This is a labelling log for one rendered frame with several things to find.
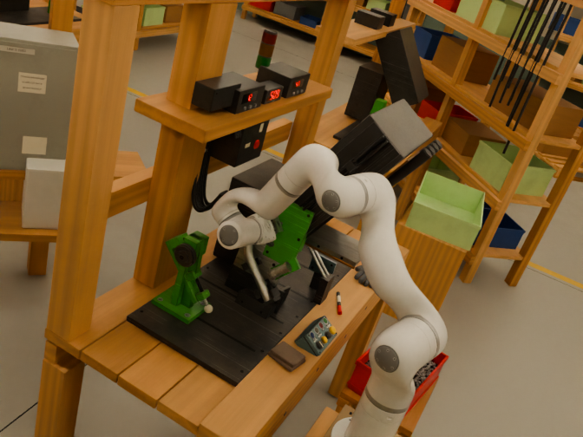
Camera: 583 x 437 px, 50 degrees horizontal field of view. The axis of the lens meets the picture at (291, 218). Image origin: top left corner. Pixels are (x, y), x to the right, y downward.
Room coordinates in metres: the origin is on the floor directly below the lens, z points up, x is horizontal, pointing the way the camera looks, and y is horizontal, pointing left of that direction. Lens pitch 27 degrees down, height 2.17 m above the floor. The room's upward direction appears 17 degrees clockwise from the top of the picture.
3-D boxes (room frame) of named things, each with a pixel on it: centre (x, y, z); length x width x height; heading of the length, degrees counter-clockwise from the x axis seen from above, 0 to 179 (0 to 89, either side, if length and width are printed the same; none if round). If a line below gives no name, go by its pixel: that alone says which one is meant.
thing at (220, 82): (1.79, 0.32, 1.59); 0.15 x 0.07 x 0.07; 160
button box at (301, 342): (1.71, -0.20, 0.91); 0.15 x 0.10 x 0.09; 160
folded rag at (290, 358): (1.57, -0.12, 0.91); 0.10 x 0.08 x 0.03; 60
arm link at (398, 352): (1.25, -0.35, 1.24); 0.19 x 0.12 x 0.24; 146
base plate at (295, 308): (1.99, 0.02, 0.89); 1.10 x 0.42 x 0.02; 160
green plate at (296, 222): (1.90, -0.02, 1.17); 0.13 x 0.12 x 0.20; 160
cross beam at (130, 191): (2.11, 0.37, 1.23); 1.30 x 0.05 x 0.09; 160
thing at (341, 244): (2.03, -0.10, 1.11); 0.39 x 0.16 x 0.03; 70
